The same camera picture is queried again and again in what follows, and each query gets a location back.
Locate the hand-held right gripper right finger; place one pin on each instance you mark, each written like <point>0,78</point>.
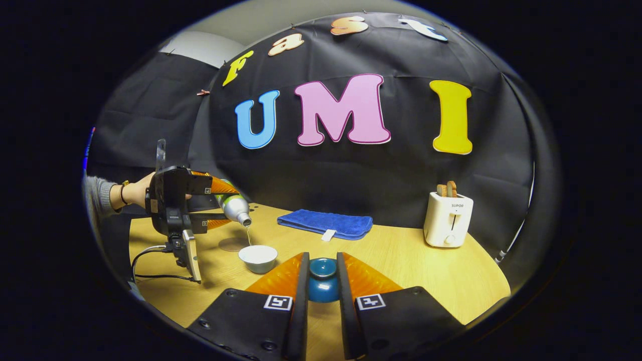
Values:
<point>346,311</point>

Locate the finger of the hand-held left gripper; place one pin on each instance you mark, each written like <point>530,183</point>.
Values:
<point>223,186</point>
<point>216,222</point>

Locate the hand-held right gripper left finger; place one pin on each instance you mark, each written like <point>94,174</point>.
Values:
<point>299,311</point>

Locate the silver green water bottle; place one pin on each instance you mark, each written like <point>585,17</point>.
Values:
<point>234,206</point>

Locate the round brown coaster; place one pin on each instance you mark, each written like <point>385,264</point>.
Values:
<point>231,244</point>

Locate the blue teacup lid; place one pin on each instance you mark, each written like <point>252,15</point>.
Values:
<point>323,281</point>

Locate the folded blue towel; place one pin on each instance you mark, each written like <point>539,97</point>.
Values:
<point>326,223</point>

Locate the blue red lit panel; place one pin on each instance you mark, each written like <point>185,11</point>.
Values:
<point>89,148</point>

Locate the white toaster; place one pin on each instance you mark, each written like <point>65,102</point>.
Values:
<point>447,220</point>

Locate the black backdrop cloth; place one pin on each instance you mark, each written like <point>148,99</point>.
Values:
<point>376,170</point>

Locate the toast slice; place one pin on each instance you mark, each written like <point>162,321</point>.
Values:
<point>452,189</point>
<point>441,190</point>

